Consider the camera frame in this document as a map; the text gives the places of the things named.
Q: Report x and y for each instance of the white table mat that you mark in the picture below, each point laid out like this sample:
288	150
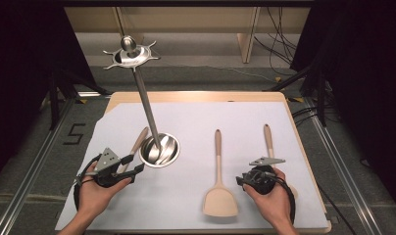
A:
192	124

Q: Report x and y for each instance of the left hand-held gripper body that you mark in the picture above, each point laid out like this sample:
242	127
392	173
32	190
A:
106	160

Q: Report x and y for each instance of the aluminium floor rail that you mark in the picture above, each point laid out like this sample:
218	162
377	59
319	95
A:
343	169
39	156

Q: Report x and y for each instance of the person's left hand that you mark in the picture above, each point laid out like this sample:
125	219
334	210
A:
94	196

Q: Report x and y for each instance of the beige slotted turner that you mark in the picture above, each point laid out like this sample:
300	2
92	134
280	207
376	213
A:
219	196

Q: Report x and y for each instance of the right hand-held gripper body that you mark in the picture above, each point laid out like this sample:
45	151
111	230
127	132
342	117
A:
261	179

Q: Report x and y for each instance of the beige perforated skimmer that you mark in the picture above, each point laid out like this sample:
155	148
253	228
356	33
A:
268	140

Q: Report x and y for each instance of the wooden bench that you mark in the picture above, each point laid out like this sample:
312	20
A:
186	19

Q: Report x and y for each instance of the person's right hand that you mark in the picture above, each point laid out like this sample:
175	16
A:
276	202

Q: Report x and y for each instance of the steel utensil rack stand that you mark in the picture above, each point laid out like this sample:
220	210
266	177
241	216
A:
146	104

